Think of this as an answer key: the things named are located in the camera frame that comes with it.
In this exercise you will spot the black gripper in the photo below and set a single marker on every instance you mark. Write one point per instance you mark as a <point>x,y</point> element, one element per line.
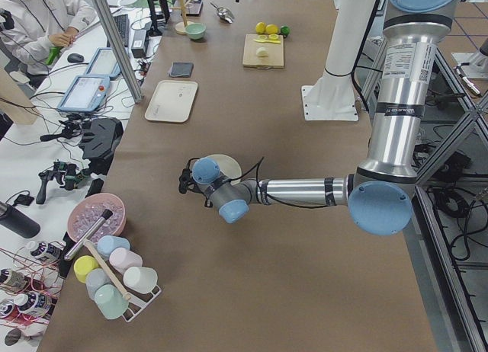
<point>206,200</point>

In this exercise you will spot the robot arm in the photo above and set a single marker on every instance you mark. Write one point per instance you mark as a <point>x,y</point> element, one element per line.
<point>378,195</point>

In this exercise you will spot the cream rabbit tray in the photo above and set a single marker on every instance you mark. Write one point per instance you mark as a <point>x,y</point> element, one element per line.
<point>171,101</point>

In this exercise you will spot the cream round plate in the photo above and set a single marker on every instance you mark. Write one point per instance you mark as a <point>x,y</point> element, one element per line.
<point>228,166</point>

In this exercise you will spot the steel muddler with black tip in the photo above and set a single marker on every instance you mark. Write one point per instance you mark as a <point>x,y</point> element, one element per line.
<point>101,220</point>

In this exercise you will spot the pink plastic cup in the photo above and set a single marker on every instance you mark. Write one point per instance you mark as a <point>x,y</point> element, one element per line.
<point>121,259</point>

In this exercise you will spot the blue plastic cup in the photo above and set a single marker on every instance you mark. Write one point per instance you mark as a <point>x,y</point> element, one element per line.
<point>108,243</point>

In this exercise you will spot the white plastic cup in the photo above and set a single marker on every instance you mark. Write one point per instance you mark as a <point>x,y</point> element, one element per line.
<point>140,279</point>

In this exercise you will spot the pink bowl with ice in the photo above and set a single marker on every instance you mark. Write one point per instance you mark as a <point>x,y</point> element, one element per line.
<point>90,209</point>

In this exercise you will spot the grey folded cloth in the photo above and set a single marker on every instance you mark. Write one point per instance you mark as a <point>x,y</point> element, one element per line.
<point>181,69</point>

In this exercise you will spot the yellow plastic cup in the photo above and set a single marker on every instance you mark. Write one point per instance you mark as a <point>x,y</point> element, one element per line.
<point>83,266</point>

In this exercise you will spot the grey plastic cup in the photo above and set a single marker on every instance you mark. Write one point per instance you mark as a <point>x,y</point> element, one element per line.
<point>94,280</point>

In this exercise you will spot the white cup rack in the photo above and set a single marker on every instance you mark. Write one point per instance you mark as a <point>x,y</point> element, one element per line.
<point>138,302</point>

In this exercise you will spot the blue teach pendant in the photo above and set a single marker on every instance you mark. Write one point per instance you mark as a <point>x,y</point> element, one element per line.
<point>103,62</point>
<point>85,94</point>

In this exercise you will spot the mint plastic cup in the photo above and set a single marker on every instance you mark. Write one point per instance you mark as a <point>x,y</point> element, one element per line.
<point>110,302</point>

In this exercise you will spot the bamboo cutting board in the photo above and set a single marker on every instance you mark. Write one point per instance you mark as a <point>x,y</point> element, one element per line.
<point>275,58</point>

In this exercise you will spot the light green bowl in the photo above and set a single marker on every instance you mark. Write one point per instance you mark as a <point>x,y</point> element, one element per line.
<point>195,31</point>

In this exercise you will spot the wooden cup tree stand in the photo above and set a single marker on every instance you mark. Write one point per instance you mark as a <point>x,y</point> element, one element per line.
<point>180,27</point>

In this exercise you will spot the yellow plastic knife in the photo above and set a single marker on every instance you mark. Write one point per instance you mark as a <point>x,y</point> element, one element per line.
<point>267,41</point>

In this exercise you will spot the steel scoop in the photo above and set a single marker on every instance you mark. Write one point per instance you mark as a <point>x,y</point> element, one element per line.
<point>224,13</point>

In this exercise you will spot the whole yellow lemon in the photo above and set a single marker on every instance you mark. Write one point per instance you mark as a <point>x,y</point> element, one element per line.
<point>261,28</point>
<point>272,29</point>

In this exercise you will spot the black water bottle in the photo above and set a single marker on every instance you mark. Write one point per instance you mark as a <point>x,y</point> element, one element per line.
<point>17,222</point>

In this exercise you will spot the green lime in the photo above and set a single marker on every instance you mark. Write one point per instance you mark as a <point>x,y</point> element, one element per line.
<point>285,31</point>

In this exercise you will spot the seated person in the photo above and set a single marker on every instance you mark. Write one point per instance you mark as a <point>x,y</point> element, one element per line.
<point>40,26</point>

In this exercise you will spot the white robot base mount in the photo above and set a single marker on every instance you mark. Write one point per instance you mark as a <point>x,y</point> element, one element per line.
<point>332,97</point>

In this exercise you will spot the aluminium frame post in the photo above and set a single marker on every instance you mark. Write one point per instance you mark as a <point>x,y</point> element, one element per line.
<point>113,36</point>

